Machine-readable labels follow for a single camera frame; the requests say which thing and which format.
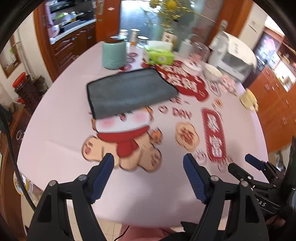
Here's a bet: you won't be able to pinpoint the purple and grey towel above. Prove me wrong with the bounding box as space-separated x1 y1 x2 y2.
86 68 179 119

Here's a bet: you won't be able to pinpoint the cream yellow mug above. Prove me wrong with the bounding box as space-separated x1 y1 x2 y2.
239 88 259 112

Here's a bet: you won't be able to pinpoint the glass dome pink flowers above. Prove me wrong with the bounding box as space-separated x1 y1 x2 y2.
183 42 210 72

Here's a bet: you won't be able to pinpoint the red basket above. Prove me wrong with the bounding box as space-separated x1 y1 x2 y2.
12 72 27 88

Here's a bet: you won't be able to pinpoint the white ceramic bowl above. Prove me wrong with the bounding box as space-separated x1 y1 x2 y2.
203 63 223 82

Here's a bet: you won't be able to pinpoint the printed white tablecloth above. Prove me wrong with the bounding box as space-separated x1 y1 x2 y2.
18 44 267 227

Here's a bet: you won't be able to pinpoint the teal ceramic jar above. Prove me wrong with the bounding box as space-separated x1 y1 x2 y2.
102 35 126 70

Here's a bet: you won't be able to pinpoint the white countertop appliance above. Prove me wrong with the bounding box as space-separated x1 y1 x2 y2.
208 31 257 83

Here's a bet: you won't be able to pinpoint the green tissue pack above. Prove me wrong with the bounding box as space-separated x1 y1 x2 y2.
143 41 175 65

